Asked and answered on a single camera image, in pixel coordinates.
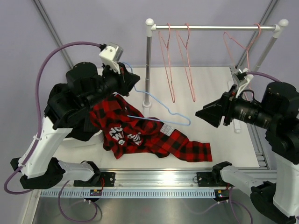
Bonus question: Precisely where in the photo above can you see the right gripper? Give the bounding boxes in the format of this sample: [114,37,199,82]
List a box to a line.
[195,83,278,128]

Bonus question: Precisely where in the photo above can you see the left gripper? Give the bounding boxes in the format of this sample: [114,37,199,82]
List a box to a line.
[84,61,140,109]

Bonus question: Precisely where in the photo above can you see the blue hanger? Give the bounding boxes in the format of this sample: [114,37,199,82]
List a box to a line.
[114,61,192,126]

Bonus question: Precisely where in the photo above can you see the red black checked shirt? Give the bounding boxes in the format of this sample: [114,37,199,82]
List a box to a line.
[89,95,213,162]

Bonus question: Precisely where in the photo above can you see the plain black shirt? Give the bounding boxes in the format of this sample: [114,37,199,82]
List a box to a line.
[67,83,101,142]

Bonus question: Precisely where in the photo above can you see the dark pinstripe shirt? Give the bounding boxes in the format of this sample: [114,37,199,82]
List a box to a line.
[83,114,99,133]

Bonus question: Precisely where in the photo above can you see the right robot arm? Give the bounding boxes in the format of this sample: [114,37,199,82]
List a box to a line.
[195,82,299,224]

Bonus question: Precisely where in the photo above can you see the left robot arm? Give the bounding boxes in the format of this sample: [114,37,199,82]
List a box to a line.
[11,62,140,190]

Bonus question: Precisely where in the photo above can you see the metal clothes rack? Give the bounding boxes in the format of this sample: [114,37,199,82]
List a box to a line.
[142,18,290,133]

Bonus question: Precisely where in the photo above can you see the white plastic basket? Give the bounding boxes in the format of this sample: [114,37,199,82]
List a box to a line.
[61,131,104,148]

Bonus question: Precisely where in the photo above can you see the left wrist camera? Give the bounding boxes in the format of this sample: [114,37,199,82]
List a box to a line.
[99,42,123,74]

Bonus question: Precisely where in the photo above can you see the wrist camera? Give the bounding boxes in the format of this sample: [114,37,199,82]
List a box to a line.
[99,42,123,74]
[232,68,254,96]

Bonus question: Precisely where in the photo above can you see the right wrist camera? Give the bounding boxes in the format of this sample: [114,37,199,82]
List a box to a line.
[232,68,254,96]

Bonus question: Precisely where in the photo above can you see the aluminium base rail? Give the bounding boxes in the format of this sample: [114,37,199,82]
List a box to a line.
[103,168,211,188]

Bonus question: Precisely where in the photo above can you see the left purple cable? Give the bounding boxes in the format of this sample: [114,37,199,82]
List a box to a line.
[3,41,103,222]

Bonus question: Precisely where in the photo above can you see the white slotted cable duct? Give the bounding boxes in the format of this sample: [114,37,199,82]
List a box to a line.
[41,189,216,198]

